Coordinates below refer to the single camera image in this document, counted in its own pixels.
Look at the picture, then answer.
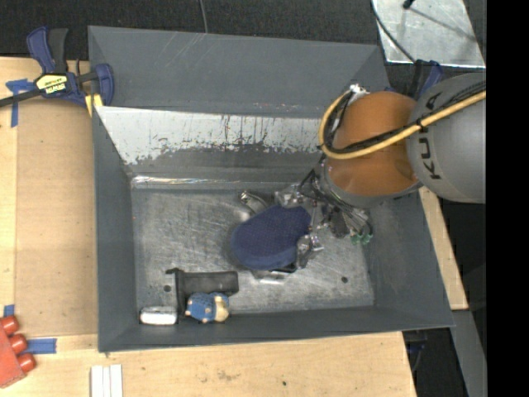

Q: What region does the pale brown flat board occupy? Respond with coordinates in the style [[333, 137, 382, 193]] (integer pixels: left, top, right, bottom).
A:
[[14, 97, 100, 338]]

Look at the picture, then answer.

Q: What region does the blue toy figure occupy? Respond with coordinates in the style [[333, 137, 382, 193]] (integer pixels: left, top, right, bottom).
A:
[[184, 291, 231, 325]]

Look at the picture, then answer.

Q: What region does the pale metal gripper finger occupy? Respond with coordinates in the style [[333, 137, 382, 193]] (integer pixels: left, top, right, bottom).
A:
[[254, 234, 326, 284], [241, 189, 299, 213]]

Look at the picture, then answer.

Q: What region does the black cylinder on white bracket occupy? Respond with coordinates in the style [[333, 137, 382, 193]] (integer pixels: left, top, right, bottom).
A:
[[330, 208, 351, 240]]

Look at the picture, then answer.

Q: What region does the dark blue oval pad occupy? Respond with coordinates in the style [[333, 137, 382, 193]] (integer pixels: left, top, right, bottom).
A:
[[230, 204, 312, 272]]

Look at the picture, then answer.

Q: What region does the grey metal bin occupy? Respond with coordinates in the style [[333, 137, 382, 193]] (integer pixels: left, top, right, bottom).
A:
[[87, 25, 456, 353]]

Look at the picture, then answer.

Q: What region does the small white flat block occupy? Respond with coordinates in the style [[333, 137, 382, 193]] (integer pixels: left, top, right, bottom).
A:
[[140, 305, 179, 327]]

